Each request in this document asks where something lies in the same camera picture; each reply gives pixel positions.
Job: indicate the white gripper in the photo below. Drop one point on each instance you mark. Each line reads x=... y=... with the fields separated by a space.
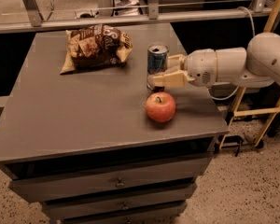
x=201 y=66

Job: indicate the blue redbull can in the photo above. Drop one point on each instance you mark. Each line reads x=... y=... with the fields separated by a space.
x=157 y=54

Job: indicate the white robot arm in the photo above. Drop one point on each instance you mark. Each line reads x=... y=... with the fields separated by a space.
x=256 y=66

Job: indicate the red apple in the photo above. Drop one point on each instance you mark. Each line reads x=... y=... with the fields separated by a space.
x=160 y=106

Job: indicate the metal railing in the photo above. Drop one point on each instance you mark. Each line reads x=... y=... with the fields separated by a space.
x=50 y=15

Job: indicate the grey drawer cabinet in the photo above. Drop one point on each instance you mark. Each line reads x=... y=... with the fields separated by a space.
x=55 y=124

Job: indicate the brown chips bag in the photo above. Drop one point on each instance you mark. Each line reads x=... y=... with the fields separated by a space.
x=95 y=47

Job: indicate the middle drawer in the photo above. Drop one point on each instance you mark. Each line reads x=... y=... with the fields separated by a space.
x=119 y=202

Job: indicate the drawer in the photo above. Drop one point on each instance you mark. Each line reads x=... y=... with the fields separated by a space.
x=55 y=187
x=133 y=215
x=119 y=202

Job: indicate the bottom drawer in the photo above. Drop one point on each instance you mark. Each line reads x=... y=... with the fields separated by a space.
x=133 y=215

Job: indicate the top drawer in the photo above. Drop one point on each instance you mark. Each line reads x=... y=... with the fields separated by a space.
x=55 y=187

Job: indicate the yellow ladder frame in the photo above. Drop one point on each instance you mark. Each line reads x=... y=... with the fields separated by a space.
x=234 y=111

